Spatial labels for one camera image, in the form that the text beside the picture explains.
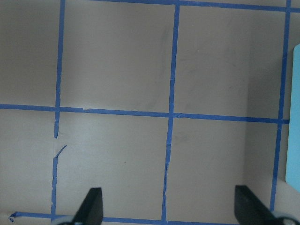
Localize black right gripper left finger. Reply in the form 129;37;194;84
71;187;104;225

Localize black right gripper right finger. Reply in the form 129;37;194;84
234;185;276;225

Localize light blue plastic bin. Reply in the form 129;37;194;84
285;45;300;191

